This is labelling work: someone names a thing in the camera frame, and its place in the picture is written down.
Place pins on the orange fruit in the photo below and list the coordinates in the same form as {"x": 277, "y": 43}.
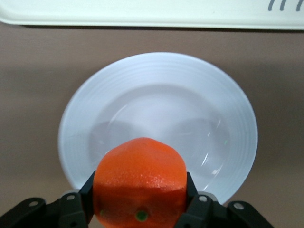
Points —
{"x": 140, "y": 175}

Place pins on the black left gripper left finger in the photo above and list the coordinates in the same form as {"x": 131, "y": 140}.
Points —
{"x": 73, "y": 209}

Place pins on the cream bear print tray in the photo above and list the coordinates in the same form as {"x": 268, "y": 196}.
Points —
{"x": 142, "y": 12}

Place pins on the white round plate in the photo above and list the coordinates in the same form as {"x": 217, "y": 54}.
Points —
{"x": 156, "y": 99}

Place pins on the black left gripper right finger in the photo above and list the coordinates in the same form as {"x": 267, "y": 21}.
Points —
{"x": 199, "y": 211}

